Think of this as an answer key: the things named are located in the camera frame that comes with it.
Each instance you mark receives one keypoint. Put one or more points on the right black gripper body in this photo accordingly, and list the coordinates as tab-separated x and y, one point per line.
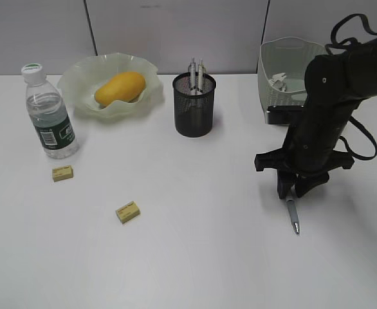
331	99

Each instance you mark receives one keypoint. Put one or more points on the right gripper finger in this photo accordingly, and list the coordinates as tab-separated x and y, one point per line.
285	182
304	184

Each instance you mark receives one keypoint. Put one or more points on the blue grey pen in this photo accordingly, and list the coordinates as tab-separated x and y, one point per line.
292	210

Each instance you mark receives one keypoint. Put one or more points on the white waste paper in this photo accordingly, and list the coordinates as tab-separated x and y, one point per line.
277	81

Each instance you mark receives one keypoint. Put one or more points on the beige grip pen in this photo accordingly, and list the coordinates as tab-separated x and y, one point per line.
201	71

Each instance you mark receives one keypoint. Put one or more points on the yellow eraser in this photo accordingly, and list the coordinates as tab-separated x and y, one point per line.
62	173
128	212

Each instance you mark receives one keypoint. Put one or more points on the yellow mango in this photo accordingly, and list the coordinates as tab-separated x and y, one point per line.
124	86

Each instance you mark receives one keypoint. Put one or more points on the clear water bottle green label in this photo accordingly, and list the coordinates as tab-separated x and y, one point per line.
48	114

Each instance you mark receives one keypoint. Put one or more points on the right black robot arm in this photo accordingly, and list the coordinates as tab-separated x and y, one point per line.
367	88

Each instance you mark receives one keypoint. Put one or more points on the pale green woven basket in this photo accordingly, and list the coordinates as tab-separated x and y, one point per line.
281	70

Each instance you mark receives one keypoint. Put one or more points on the black mesh pen holder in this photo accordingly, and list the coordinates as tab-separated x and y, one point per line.
193	114

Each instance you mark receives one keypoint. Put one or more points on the pale green wavy plate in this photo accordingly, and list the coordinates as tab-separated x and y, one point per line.
79	83

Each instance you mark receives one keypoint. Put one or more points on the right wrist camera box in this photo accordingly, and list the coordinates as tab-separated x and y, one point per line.
282	115

